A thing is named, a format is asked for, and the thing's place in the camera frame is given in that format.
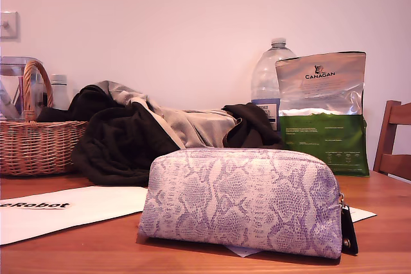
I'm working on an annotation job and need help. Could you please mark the black and grey jacket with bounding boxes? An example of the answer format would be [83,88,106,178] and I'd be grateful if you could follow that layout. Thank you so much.
[37,80,285,187]

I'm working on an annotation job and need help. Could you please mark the clear plastic jug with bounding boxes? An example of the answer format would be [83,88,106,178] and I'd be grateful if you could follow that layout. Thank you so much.
[0,55,46,121]

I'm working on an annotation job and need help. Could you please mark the wooden chair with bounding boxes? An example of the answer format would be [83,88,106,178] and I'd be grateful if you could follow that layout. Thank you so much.
[372,99,411,185]

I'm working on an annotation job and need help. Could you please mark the white wall switch plate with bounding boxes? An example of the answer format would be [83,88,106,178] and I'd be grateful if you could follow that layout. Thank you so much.
[0,10,20,40]

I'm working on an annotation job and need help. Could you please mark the black leather zipper pull tab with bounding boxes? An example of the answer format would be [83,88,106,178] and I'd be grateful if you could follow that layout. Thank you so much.
[340,203,359,255]

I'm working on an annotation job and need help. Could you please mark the silver green Canagan food bag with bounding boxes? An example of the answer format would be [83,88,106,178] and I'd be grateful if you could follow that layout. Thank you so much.
[275,51,371,178]

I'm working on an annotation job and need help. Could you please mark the white sheet with LeRobot print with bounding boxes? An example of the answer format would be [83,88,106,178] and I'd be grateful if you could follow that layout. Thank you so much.
[0,185,149,246]

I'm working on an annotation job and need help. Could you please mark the purple snakeskin zip pouch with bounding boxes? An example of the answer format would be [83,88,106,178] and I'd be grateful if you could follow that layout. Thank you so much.
[137,147,346,259]

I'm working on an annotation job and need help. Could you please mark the large clear water bottle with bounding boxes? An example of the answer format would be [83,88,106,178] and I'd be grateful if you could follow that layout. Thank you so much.
[250,37,298,133]

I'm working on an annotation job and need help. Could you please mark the woven wicker basket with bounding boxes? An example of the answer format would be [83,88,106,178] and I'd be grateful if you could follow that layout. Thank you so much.
[0,59,89,177]

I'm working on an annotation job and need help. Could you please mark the small white bottle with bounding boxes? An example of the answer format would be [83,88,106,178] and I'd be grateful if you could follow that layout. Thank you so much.
[49,74,69,110]

